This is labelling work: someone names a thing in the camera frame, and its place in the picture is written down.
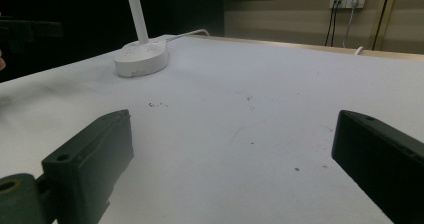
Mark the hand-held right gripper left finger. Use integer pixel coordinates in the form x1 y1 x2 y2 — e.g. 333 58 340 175
41 109 135 224

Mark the yellow-labelled wall socket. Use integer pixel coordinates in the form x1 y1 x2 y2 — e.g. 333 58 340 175
329 0 348 10

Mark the white power cable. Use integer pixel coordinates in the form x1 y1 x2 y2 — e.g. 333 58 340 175
342 2 364 56

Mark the white lamp base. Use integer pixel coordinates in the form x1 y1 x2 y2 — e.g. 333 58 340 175
113 0 169 78

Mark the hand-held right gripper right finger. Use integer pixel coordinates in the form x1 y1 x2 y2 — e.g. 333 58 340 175
331 109 424 224

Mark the white lamp cable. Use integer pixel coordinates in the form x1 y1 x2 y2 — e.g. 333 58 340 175
164 28 211 44

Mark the black power cable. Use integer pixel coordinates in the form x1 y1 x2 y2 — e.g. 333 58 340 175
324 0 336 47
330 0 341 48

